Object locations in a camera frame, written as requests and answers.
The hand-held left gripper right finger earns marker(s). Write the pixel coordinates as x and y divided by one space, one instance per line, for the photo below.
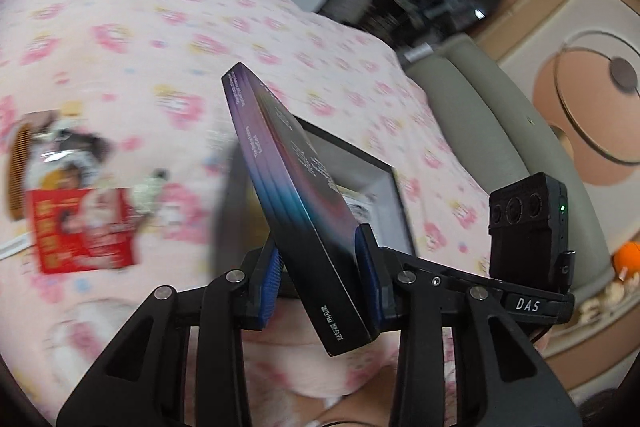
369 277

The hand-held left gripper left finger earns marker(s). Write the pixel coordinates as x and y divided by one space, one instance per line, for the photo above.
270 292

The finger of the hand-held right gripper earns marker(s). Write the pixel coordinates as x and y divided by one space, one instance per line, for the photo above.
530 306

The black storage box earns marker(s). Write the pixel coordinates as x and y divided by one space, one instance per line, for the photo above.
386 172

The purple gradient box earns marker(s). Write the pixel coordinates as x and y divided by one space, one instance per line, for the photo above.
300 187

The red snack packet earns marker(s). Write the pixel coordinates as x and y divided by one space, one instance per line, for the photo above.
82 232

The cream toy figure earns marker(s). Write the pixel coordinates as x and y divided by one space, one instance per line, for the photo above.
607 302

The orange ball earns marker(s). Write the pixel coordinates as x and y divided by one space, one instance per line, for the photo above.
628 257

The grey padded headboard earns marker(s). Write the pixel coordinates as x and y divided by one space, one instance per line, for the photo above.
480 107

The small pale green packet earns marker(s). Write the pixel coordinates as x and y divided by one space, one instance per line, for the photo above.
147 193

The pink cartoon printed blanket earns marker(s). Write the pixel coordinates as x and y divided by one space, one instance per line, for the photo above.
150 57

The brown wooden comb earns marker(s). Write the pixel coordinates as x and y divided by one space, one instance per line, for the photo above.
19 172

